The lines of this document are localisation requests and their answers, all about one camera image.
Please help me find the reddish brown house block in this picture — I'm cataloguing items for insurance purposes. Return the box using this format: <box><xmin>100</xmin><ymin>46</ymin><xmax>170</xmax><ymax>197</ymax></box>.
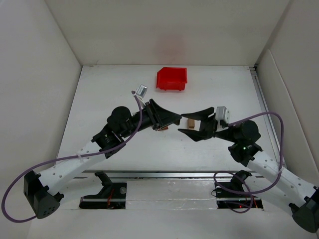
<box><xmin>158</xmin><ymin>126</ymin><xmax>168</xmax><ymax>131</ymax></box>

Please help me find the tan short wood block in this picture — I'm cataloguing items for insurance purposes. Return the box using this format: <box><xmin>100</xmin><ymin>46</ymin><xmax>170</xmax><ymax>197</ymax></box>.
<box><xmin>187</xmin><ymin>119</ymin><xmax>195</xmax><ymax>130</ymax></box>

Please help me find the red plastic bin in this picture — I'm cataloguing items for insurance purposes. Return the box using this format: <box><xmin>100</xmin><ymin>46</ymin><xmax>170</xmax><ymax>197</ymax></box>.
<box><xmin>156</xmin><ymin>67</ymin><xmax>187</xmax><ymax>91</ymax></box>

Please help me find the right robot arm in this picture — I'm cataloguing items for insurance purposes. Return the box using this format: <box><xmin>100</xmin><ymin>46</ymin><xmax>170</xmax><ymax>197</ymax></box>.
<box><xmin>180</xmin><ymin>107</ymin><xmax>319</xmax><ymax>233</ymax></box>

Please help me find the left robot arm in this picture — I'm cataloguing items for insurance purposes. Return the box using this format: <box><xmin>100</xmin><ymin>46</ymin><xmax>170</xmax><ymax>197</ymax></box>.
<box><xmin>23</xmin><ymin>99</ymin><xmax>181</xmax><ymax>219</ymax></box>

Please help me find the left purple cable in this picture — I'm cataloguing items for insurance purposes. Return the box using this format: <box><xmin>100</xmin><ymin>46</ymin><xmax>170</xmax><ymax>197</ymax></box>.
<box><xmin>1</xmin><ymin>93</ymin><xmax>144</xmax><ymax>223</ymax></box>

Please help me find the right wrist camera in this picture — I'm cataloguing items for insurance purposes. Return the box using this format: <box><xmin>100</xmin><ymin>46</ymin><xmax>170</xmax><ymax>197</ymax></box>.
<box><xmin>215</xmin><ymin>106</ymin><xmax>230</xmax><ymax>129</ymax></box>

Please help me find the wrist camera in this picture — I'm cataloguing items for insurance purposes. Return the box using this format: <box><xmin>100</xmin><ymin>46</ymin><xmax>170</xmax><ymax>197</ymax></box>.
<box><xmin>215</xmin><ymin>106</ymin><xmax>230</xmax><ymax>129</ymax></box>
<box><xmin>132</xmin><ymin>84</ymin><xmax>148</xmax><ymax>108</ymax></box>

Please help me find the aluminium right rail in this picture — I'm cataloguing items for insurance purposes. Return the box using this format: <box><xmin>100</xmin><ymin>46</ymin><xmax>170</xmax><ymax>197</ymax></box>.
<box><xmin>249</xmin><ymin>67</ymin><xmax>280</xmax><ymax>163</ymax></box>

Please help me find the aluminium rail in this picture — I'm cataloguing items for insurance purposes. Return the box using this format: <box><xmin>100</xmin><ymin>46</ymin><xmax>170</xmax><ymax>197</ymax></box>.
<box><xmin>249</xmin><ymin>67</ymin><xmax>280</xmax><ymax>163</ymax></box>
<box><xmin>74</xmin><ymin>170</ymin><xmax>265</xmax><ymax>179</ymax></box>

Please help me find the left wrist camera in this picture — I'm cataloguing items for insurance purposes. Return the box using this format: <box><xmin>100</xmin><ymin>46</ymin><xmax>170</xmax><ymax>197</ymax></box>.
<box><xmin>132</xmin><ymin>84</ymin><xmax>148</xmax><ymax>108</ymax></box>

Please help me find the aluminium front rail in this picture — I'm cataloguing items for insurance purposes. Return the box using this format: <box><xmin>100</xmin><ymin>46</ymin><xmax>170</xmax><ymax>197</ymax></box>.
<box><xmin>74</xmin><ymin>170</ymin><xmax>265</xmax><ymax>179</ymax></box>

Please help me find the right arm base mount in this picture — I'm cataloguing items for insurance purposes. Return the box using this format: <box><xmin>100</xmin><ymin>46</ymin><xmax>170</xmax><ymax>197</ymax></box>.
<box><xmin>211</xmin><ymin>170</ymin><xmax>264</xmax><ymax>209</ymax></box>

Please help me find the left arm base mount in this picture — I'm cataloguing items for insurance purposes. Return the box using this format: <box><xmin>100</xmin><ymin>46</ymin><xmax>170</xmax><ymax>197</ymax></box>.
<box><xmin>79</xmin><ymin>171</ymin><xmax>127</xmax><ymax>210</ymax></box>

